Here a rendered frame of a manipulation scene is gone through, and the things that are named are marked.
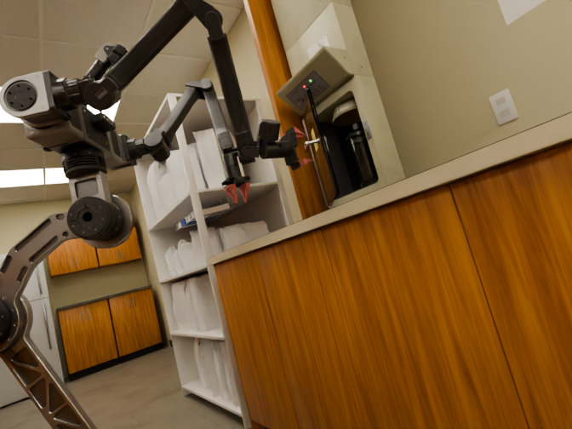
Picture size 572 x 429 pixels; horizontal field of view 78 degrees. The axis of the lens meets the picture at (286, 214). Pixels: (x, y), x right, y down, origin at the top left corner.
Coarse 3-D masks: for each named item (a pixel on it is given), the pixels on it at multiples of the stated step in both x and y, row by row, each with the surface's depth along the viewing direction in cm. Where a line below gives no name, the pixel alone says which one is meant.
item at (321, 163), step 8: (304, 96) 130; (304, 104) 135; (304, 112) 142; (312, 112) 121; (304, 120) 148; (312, 120) 125; (312, 128) 130; (320, 136) 120; (312, 144) 141; (320, 144) 122; (312, 152) 148; (320, 152) 127; (320, 160) 132; (328, 160) 119; (320, 168) 137; (328, 168) 119; (320, 176) 144; (328, 176) 124; (328, 184) 129; (328, 192) 134; (336, 192) 118; (328, 200) 140
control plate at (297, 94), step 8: (312, 72) 132; (304, 80) 136; (312, 80) 135; (320, 80) 134; (296, 88) 141; (304, 88) 139; (312, 88) 138; (320, 88) 136; (288, 96) 146; (296, 96) 144; (312, 96) 141; (296, 104) 148
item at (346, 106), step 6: (342, 102) 139; (348, 102) 137; (354, 102) 137; (336, 108) 141; (342, 108) 138; (348, 108) 136; (354, 108) 135; (336, 114) 140; (342, 114) 150; (348, 114) 151; (354, 114) 151; (336, 120) 148; (342, 120) 151; (348, 120) 152; (354, 120) 152; (360, 120) 151
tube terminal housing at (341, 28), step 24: (312, 24) 141; (336, 24) 131; (336, 48) 133; (360, 48) 134; (360, 72) 130; (336, 96) 136; (360, 96) 127; (384, 120) 131; (384, 144) 128; (384, 168) 124; (360, 192) 134
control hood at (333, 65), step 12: (324, 48) 123; (312, 60) 128; (324, 60) 126; (336, 60) 125; (348, 60) 128; (300, 72) 134; (324, 72) 130; (336, 72) 128; (348, 72) 127; (288, 84) 141; (336, 84) 133; (324, 96) 140
